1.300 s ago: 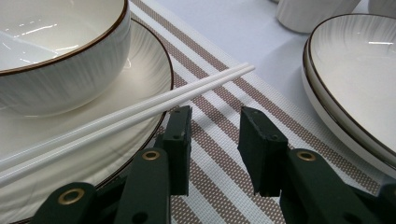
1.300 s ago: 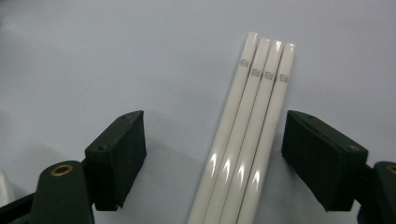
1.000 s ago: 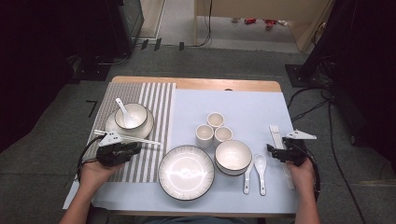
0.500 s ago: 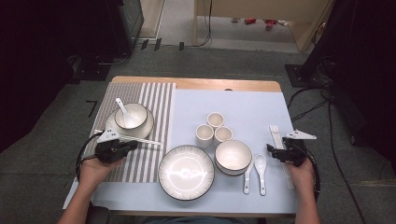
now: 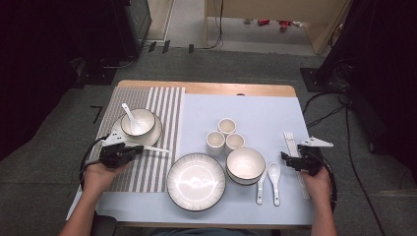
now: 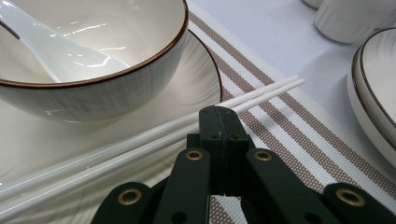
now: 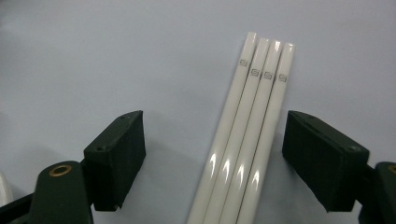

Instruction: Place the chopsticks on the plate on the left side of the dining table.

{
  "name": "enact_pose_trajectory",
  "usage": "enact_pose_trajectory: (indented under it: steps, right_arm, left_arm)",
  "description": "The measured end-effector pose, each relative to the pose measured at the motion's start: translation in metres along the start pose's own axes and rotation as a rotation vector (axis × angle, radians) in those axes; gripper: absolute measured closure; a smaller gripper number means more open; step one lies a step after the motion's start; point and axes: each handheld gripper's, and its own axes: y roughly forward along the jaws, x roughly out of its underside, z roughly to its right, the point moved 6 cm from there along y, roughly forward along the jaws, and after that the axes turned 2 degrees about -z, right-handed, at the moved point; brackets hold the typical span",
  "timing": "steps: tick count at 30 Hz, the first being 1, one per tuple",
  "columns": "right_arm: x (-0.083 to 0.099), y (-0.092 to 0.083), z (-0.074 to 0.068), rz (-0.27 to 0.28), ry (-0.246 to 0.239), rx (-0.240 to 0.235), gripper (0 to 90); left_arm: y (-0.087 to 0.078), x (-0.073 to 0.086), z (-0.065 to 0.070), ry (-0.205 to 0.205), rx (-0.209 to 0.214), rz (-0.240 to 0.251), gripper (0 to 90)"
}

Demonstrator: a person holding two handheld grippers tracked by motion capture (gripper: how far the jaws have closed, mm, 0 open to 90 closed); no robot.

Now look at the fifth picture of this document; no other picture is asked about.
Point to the white ceramic cup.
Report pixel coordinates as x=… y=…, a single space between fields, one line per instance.
x=235 y=141
x=215 y=141
x=226 y=126

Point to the small white floor item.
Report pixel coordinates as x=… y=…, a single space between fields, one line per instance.
x=297 y=23

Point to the white ceramic spoon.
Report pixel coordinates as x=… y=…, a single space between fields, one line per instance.
x=274 y=170
x=259 y=193
x=130 y=116

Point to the white plate with dark rim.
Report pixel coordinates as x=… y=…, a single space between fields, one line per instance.
x=149 y=139
x=196 y=182

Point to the striped woven placemat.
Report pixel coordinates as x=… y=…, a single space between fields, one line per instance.
x=150 y=170

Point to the person's clothing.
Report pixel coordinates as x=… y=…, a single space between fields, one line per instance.
x=203 y=232

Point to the white bowl with dark rim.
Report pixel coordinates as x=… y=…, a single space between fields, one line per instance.
x=146 y=123
x=246 y=164
x=244 y=182

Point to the red toy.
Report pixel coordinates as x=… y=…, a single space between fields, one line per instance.
x=264 y=22
x=284 y=25

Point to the single white chopstick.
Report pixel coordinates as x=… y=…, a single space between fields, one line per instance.
x=154 y=148

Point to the row of white chopsticks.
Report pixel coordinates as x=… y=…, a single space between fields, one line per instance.
x=291 y=144

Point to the pale blue table sheet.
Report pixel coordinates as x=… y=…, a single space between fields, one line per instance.
x=262 y=108

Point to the person's right hand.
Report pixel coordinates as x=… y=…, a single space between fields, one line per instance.
x=318 y=185

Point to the dark cabinet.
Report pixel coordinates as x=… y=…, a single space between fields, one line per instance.
x=137 y=29

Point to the black floor strip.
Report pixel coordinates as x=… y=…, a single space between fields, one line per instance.
x=166 y=46
x=152 y=46
x=191 y=48

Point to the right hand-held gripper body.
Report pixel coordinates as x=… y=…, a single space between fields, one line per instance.
x=311 y=160

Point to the person's left hand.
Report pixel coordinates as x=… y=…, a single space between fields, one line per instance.
x=101 y=178

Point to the black stand base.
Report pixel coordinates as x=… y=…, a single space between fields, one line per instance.
x=313 y=80
x=96 y=75

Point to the dark curtain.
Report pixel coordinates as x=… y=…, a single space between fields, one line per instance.
x=49 y=65
x=387 y=65

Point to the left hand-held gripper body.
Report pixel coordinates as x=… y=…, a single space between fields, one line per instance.
x=114 y=155

